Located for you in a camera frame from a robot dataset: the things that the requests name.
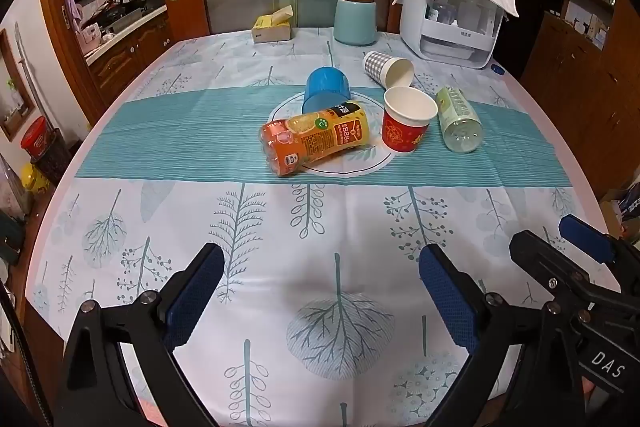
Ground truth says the light blue canister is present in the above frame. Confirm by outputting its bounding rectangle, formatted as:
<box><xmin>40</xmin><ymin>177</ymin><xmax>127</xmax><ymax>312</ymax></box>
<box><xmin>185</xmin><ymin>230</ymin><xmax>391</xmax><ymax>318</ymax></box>
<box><xmin>333</xmin><ymin>0</ymin><xmax>379</xmax><ymax>46</ymax></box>

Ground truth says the yellow tissue box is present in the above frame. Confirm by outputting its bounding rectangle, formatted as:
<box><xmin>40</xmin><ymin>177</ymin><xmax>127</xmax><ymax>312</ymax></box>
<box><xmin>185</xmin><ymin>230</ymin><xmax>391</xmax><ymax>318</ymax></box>
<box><xmin>251</xmin><ymin>5</ymin><xmax>295</xmax><ymax>44</ymax></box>

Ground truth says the blue plastic cup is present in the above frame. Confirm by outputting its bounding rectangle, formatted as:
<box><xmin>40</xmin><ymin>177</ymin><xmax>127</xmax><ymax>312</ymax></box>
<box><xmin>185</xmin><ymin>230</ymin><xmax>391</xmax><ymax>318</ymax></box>
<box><xmin>301</xmin><ymin>67</ymin><xmax>352</xmax><ymax>115</ymax></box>

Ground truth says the clear green-label bottle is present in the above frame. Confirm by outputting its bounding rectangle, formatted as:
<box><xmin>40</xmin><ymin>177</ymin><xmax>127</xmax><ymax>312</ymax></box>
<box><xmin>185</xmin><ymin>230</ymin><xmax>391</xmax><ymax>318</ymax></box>
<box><xmin>435</xmin><ymin>87</ymin><xmax>484</xmax><ymax>154</ymax></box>

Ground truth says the checkered paper cup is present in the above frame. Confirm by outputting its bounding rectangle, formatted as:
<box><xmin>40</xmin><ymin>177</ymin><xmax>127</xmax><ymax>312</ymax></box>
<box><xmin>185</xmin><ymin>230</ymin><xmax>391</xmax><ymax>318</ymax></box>
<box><xmin>362</xmin><ymin>51</ymin><xmax>415</xmax><ymax>88</ymax></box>

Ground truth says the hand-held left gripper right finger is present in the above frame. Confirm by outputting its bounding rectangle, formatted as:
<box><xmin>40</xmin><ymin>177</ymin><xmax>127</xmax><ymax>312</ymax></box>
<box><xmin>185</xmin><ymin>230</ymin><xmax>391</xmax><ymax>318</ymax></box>
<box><xmin>419</xmin><ymin>243</ymin><xmax>591</xmax><ymax>427</ymax></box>

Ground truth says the orange juice bottle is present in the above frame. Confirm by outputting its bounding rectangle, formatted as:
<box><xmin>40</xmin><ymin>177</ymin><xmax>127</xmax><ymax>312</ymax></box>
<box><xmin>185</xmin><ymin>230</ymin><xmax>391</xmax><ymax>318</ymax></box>
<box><xmin>258</xmin><ymin>102</ymin><xmax>371</xmax><ymax>178</ymax></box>

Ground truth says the wooden sideboard cabinet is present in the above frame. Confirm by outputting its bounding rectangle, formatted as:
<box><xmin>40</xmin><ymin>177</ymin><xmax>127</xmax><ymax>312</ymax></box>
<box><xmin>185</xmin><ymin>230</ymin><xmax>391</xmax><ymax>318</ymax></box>
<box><xmin>520</xmin><ymin>12</ymin><xmax>640</xmax><ymax>192</ymax></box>

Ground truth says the yellow container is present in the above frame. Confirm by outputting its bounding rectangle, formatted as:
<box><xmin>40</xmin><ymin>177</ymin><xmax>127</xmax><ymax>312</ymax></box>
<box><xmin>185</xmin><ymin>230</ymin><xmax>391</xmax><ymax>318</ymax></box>
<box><xmin>22</xmin><ymin>163</ymin><xmax>51</xmax><ymax>192</ymax></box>

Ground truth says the wooden kitchen cabinet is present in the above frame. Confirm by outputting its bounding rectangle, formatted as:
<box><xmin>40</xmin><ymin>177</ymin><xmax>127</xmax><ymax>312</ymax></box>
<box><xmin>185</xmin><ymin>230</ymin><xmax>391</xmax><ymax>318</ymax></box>
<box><xmin>85</xmin><ymin>14</ymin><xmax>173</xmax><ymax>94</ymax></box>

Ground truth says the cardboard box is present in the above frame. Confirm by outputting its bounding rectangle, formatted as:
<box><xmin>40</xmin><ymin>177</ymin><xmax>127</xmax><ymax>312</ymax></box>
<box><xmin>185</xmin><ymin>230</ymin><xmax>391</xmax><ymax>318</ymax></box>
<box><xmin>599</xmin><ymin>187</ymin><xmax>640</xmax><ymax>230</ymax></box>

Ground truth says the white countertop appliance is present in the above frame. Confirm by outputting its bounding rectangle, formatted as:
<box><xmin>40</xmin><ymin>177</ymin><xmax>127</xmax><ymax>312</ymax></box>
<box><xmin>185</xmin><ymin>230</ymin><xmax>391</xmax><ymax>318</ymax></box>
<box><xmin>398</xmin><ymin>0</ymin><xmax>506</xmax><ymax>70</ymax></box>

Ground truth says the dark woven basket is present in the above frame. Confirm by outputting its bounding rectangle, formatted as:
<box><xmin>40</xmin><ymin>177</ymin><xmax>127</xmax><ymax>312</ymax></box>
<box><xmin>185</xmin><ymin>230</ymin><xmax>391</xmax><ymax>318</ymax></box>
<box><xmin>31</xmin><ymin>129</ymin><xmax>71</xmax><ymax>188</ymax></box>

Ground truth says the purple hanging cloth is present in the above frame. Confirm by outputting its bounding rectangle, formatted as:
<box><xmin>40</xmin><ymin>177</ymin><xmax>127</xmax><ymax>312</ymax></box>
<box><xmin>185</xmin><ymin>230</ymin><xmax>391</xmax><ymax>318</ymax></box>
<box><xmin>63</xmin><ymin>0</ymin><xmax>84</xmax><ymax>30</ymax></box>

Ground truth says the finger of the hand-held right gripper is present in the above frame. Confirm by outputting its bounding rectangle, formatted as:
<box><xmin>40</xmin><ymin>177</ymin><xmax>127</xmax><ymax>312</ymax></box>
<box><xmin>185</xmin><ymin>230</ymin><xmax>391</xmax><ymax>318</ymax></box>
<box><xmin>509</xmin><ymin>230</ymin><xmax>592</xmax><ymax>308</ymax></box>
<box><xmin>558</xmin><ymin>214</ymin><xmax>640</xmax><ymax>294</ymax></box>

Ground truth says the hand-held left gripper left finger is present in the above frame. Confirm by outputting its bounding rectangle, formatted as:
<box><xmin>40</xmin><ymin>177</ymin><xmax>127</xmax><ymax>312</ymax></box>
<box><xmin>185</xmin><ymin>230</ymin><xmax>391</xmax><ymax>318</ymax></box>
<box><xmin>52</xmin><ymin>243</ymin><xmax>226</xmax><ymax>427</ymax></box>

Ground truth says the red paper cup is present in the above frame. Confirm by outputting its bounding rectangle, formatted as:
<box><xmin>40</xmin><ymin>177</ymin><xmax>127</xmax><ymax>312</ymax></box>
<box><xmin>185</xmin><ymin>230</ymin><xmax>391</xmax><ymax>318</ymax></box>
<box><xmin>381</xmin><ymin>87</ymin><xmax>439</xmax><ymax>154</ymax></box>

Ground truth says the red bucket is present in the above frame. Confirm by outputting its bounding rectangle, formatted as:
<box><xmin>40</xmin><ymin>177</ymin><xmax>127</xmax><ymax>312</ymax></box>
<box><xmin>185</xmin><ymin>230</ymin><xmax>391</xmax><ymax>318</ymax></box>
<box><xmin>21</xmin><ymin>116</ymin><xmax>48</xmax><ymax>158</ymax></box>

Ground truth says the tree-print tablecloth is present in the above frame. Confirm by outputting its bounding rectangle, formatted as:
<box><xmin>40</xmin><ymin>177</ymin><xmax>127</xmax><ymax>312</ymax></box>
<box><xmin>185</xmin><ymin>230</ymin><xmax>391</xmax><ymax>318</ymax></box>
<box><xmin>25</xmin><ymin>27</ymin><xmax>621</xmax><ymax>427</ymax></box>

